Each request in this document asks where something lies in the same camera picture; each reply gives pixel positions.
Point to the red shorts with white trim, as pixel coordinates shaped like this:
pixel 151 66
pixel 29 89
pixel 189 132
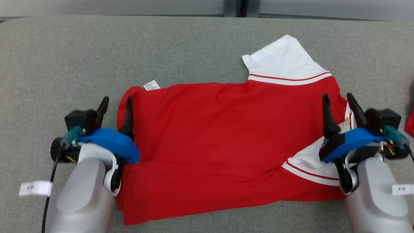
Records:
pixel 410 124

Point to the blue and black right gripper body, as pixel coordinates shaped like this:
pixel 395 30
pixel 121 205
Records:
pixel 351 144

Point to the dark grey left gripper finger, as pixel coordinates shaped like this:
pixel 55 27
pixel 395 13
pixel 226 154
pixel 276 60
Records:
pixel 128 119
pixel 103 111

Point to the red shirt with white sleeves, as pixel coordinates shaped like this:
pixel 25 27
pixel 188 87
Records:
pixel 210 139

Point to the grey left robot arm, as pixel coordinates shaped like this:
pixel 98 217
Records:
pixel 85 197

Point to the grey partition post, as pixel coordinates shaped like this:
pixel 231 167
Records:
pixel 241 8

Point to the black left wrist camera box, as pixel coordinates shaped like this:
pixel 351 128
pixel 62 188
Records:
pixel 81 119

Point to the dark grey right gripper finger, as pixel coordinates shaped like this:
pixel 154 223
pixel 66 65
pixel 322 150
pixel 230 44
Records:
pixel 355 111
pixel 330 119

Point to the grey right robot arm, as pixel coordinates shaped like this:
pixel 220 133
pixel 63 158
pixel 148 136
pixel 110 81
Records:
pixel 375 197

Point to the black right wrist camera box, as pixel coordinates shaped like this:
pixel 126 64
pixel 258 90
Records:
pixel 383 118

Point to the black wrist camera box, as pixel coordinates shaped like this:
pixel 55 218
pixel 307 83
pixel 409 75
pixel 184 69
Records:
pixel 81 119
pixel 383 118

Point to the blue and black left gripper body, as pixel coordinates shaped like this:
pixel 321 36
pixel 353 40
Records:
pixel 113 144

